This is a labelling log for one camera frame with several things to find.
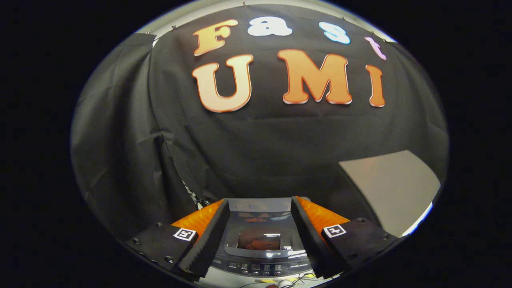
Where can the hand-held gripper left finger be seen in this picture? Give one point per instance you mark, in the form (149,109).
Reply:
(214,240)

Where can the grey washing machine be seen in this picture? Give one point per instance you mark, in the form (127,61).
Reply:
(260,267)

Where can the grey white cabinet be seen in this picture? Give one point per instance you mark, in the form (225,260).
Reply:
(392,188)

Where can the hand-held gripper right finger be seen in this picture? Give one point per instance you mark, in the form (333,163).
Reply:
(308,236)

